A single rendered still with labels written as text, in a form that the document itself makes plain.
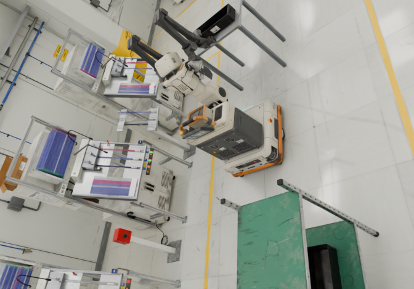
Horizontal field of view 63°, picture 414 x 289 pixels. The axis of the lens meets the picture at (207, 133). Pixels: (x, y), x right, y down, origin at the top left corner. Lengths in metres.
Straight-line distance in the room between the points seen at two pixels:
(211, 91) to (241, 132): 0.49
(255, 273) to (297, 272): 0.26
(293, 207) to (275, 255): 0.27
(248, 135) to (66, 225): 3.39
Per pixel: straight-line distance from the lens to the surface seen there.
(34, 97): 6.03
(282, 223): 1.91
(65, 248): 5.49
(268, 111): 3.38
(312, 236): 2.52
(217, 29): 3.77
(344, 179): 2.93
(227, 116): 2.90
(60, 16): 6.62
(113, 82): 4.83
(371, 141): 2.96
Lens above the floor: 2.42
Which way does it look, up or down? 33 degrees down
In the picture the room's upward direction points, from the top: 61 degrees counter-clockwise
